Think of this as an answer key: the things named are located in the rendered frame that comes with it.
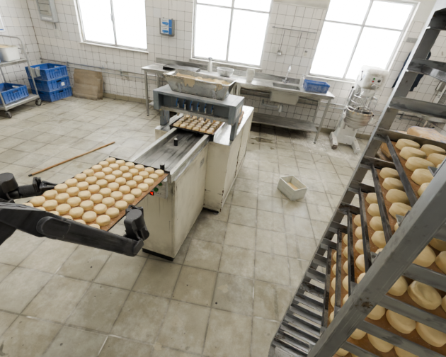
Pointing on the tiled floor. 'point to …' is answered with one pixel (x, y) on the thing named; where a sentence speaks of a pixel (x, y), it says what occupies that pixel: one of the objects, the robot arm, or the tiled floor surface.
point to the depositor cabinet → (220, 159)
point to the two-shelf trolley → (6, 81)
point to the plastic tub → (292, 187)
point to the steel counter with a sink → (278, 95)
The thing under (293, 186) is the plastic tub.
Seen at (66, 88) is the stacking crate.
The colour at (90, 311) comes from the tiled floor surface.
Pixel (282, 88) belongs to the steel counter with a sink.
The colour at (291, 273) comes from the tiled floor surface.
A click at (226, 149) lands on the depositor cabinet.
